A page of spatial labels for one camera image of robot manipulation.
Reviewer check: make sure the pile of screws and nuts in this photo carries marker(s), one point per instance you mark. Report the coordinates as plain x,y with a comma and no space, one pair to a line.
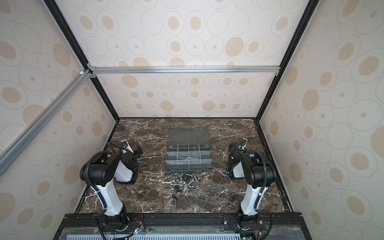
186,185

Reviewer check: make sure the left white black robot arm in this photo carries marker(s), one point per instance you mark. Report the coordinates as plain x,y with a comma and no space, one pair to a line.
120,164

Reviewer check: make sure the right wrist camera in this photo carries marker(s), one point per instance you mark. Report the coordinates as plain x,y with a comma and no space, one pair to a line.
243,145

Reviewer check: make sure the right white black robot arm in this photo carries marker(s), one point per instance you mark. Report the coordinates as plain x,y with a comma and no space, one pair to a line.
259,173

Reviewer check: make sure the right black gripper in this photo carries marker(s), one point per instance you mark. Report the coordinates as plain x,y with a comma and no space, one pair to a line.
232,151

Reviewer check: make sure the horizontal aluminium frame bar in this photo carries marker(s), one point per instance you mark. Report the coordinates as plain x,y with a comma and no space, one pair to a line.
185,70

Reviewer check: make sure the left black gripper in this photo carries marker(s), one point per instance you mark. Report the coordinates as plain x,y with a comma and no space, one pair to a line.
137,153

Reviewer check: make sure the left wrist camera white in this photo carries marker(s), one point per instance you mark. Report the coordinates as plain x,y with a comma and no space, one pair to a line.
126,147

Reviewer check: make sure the left diagonal aluminium frame bar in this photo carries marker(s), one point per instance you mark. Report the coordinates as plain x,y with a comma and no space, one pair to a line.
26,137

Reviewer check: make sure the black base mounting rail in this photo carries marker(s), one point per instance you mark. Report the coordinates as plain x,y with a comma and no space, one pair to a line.
230,226

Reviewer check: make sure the clear plastic compartment organizer box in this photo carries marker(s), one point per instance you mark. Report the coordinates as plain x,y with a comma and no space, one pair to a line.
189,151

